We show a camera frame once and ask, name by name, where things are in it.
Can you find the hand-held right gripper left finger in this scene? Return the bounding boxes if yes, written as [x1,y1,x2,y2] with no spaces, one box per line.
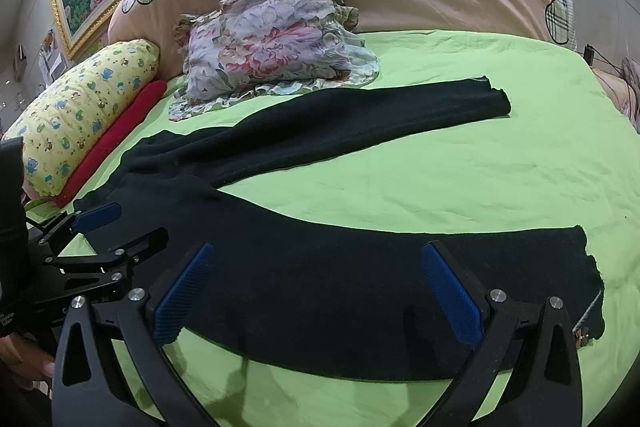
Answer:
[51,243,221,427]

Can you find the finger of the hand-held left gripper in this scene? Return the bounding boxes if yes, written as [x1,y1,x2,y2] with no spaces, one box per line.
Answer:
[27,203,123,254]
[35,227,169,303]

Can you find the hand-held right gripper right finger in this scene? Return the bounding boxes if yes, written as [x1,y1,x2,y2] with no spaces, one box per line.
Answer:
[420,241,585,427]

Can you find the black pants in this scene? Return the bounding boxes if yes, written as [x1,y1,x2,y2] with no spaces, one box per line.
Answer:
[72,77,606,383]

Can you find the person's left hand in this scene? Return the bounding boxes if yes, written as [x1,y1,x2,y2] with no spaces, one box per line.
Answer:
[0,334,56,380]

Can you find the red cloth bolster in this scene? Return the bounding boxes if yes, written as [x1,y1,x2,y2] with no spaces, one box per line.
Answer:
[50,79,167,208]

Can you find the yellow cartoon print pillow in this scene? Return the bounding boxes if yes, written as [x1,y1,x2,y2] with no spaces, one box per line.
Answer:
[2,39,161,198]

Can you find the green bed sheet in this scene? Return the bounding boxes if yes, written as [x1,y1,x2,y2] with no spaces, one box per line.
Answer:
[25,29,640,427]

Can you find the floral ruffled pillow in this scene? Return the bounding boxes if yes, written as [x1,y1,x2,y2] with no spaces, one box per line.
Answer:
[167,0,381,122]

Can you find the pink patterned cloth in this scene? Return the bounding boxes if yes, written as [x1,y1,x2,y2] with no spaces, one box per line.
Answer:
[592,57,640,132]

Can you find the paper notes on wall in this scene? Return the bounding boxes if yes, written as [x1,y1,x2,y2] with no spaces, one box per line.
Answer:
[37,29,66,78]

